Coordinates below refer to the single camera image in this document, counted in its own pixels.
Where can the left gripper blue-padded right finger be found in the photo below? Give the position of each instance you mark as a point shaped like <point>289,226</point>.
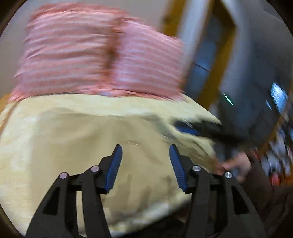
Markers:
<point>219,206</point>

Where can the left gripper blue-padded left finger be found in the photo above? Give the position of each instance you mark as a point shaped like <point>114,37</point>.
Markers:
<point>56,216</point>

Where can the beige khaki pants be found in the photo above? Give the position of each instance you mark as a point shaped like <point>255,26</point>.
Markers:
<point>145,189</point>

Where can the right forearm in brown sleeve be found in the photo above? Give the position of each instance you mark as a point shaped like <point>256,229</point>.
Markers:
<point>273,204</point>

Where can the person's right hand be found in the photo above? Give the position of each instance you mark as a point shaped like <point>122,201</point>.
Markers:
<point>240,162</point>

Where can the cream patterned bedspread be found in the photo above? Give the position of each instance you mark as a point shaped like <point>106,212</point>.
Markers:
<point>18,120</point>

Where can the wooden framed door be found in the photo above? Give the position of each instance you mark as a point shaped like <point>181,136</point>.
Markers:
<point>208,31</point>

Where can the pink polka dot pillow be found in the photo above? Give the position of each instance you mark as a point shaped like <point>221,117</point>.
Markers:
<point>66,49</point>
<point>146,61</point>

